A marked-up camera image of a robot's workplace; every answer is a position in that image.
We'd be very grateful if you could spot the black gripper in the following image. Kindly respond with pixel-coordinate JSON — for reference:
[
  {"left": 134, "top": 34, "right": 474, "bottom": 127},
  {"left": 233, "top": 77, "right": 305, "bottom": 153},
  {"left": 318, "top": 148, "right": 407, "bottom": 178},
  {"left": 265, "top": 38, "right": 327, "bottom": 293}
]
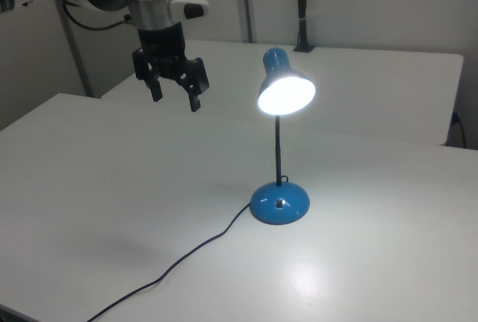
[{"left": 131, "top": 22, "right": 211, "bottom": 113}]

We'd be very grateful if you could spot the blue desk lamp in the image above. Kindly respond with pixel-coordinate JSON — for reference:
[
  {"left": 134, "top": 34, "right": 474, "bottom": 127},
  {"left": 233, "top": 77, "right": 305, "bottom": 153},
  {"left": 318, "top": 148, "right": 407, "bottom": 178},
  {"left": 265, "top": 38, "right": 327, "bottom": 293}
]
[{"left": 249, "top": 47, "right": 318, "bottom": 226}]

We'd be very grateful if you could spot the black clamp pole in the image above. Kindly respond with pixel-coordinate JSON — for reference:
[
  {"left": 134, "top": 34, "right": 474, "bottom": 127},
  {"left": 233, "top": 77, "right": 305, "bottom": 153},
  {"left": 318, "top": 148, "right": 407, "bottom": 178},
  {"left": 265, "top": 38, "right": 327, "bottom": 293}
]
[{"left": 292, "top": 0, "right": 315, "bottom": 53}]

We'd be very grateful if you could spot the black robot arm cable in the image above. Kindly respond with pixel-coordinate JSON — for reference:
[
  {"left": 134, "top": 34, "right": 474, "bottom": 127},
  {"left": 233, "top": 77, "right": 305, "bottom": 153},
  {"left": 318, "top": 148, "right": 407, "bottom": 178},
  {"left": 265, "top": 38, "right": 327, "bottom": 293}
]
[{"left": 61, "top": 0, "right": 132, "bottom": 31}]

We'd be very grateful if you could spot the grey metal frame post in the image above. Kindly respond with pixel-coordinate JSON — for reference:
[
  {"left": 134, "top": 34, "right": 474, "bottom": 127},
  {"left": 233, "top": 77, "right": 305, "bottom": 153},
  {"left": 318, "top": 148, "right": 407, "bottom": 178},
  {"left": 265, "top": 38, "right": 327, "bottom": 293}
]
[{"left": 55, "top": 0, "right": 94, "bottom": 98}]

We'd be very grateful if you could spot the grey wall partition strip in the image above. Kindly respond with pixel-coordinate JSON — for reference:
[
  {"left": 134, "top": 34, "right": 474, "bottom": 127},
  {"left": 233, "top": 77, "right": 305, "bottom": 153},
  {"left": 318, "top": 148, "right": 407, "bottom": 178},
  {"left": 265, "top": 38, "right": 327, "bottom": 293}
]
[{"left": 234, "top": 0, "right": 256, "bottom": 43}]

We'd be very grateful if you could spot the black lamp power cord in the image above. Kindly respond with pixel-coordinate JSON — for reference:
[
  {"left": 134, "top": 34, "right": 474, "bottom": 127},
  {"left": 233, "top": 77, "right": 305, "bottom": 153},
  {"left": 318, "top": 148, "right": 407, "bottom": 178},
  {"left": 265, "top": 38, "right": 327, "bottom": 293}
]
[{"left": 84, "top": 174, "right": 291, "bottom": 322}]

